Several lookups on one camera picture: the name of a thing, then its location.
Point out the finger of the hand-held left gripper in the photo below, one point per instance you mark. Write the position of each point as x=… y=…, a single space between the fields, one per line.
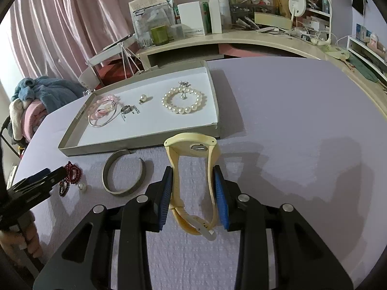
x=37 y=175
x=39 y=185

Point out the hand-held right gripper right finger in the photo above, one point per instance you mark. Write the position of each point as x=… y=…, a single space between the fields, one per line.
x=220 y=199

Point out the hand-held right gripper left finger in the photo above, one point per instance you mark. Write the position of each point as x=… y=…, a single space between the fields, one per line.
x=166 y=196

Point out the cream wrist watch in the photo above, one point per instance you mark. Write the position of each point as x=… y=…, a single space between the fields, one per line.
x=177 y=169

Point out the grey cardboard tray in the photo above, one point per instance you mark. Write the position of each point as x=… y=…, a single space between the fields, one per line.
x=142 y=127

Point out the thin silver bangle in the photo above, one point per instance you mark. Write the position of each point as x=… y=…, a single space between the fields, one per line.
x=101 y=124

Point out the pearl pendant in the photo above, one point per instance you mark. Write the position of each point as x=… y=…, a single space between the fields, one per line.
x=143 y=98

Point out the person's left hand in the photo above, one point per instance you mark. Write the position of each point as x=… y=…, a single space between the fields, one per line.
x=31 y=237

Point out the small pearl earring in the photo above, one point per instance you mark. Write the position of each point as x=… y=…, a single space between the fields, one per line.
x=82 y=187

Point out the pile of clothes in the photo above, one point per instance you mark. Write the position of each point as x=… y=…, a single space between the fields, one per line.
x=45 y=93

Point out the white folding stand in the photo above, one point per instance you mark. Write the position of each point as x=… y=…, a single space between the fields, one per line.
x=118 y=51

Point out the pink curtain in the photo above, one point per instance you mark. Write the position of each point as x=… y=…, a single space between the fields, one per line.
x=60 y=24

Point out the beige curved desk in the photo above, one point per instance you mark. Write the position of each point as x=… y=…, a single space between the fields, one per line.
x=242 y=40

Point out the green glass jar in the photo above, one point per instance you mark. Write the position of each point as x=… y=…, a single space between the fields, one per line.
x=159 y=36

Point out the white square box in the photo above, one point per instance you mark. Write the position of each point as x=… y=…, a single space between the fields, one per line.
x=192 y=18

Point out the tall white box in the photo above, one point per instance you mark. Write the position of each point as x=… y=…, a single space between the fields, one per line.
x=214 y=15

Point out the clear bag of packets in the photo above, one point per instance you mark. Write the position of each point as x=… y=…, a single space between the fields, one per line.
x=148 y=12

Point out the beige flat box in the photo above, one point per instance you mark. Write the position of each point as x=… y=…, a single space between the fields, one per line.
x=272 y=20

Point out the pale green hand fan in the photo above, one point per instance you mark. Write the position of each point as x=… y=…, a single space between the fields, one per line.
x=337 y=51

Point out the white lotion bottle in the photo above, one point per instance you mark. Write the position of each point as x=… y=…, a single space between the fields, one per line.
x=224 y=9

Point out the dark green cloth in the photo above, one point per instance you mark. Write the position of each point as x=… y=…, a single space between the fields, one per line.
x=362 y=69

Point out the clear acrylic organizer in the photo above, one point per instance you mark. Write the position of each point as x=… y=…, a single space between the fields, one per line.
x=251 y=0

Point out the white desk organizer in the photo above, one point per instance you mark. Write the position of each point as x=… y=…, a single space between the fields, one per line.
x=362 y=50

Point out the round white mirror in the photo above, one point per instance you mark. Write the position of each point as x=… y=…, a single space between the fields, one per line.
x=297 y=3

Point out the white gooseneck lamp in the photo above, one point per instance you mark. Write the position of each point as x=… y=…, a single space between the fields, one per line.
x=330 y=12

